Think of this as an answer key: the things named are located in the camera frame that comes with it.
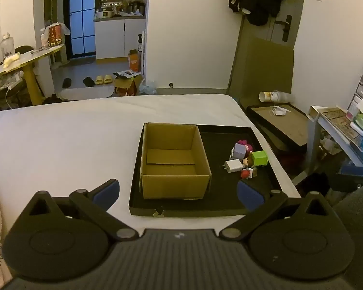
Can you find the floor cardboard box with papers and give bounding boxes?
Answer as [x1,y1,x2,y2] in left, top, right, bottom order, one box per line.
[113,70,143,97]

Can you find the grey desk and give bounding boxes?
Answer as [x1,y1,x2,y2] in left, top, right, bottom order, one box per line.
[307,105,363,173]

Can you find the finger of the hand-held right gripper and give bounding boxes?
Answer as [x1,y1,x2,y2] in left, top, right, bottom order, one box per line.
[339,166,363,184]

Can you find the black door handle lock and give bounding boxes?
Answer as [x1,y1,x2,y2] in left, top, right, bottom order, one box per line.
[275,14,293,43]

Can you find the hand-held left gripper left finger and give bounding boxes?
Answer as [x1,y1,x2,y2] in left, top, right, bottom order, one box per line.
[27,179,140,243]

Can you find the clear water bottle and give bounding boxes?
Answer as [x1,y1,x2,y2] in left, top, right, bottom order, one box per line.
[0,32,14,59]

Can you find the magenta hooded figurine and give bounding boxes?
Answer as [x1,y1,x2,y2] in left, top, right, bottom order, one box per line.
[236,139,255,167]

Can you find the brown printed box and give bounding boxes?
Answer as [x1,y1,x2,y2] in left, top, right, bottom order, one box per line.
[47,22,64,48]

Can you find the blue glass door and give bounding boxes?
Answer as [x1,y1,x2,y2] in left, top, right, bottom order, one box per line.
[64,0,97,58]

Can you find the white floor mat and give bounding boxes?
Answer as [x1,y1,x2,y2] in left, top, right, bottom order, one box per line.
[60,85,115,101]

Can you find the cream plastic object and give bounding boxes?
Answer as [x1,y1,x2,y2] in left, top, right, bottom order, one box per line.
[3,54,21,68]

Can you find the brown cardboard box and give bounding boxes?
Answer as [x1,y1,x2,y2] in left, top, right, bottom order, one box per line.
[139,122,212,200]

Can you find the crumpled white mask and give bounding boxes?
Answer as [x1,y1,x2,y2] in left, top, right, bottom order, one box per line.
[270,106,292,117]

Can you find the printed board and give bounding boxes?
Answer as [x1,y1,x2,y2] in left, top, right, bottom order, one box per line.
[318,108,363,145]

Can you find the dark chair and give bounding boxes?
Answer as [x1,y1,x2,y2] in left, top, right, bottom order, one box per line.
[0,46,34,112]

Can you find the white kitchen cabinet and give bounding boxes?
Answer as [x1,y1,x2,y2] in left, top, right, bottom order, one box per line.
[94,18,147,61]

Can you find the round table with yellow leg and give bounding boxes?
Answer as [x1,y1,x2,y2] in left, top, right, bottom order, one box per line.
[0,43,65,107]

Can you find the lavender cube charger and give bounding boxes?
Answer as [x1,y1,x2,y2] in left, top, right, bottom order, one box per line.
[231,143,247,160]

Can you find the white charger plug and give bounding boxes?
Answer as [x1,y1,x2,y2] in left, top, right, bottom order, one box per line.
[223,159,243,174]

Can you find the white bed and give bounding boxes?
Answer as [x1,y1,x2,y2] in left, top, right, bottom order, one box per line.
[0,94,301,278]

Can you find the green cube box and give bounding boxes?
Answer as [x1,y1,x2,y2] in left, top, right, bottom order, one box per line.
[250,150,268,167]

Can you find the black picture frame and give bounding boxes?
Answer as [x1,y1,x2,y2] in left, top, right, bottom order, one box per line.
[246,103,309,152]

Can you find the black tray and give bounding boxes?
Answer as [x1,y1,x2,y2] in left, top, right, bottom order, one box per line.
[129,123,277,218]

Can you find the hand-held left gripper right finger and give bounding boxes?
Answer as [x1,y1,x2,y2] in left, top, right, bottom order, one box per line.
[219,180,336,243]

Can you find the blue plastic bag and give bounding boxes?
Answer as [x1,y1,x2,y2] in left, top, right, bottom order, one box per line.
[138,80,158,95]

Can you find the red and blue toy figure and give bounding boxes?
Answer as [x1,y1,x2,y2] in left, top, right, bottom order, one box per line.
[240,166,258,179]

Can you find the large flat cardboard sheet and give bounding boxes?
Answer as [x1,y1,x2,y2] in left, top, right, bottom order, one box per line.
[227,35,294,111]

